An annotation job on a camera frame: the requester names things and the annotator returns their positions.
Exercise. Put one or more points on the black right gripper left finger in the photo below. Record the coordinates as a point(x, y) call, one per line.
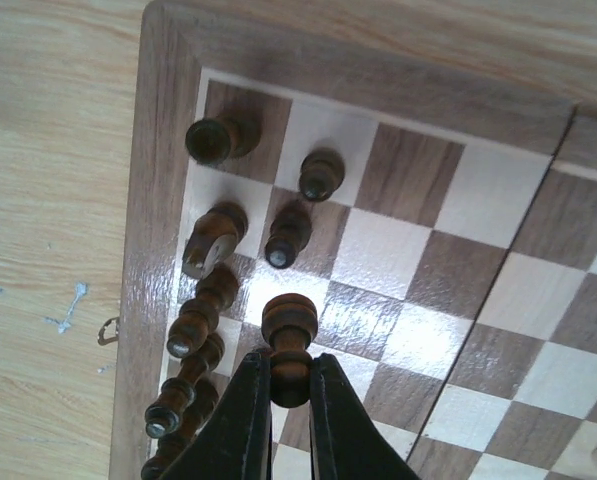
point(236, 442)

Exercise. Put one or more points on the dark bishop on board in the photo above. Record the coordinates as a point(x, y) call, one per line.
point(199, 316)

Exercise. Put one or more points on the wooden chess board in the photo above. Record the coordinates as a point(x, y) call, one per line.
point(454, 271)

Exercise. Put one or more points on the dark rook on board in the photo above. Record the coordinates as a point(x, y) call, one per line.
point(212, 140)

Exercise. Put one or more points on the dark knight on board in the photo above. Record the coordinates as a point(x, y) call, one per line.
point(215, 236)

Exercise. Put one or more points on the dark pawn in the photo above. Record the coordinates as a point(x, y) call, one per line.
point(289, 325)
point(322, 172)
point(290, 233)

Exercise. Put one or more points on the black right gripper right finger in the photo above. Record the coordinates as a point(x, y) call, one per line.
point(344, 442)

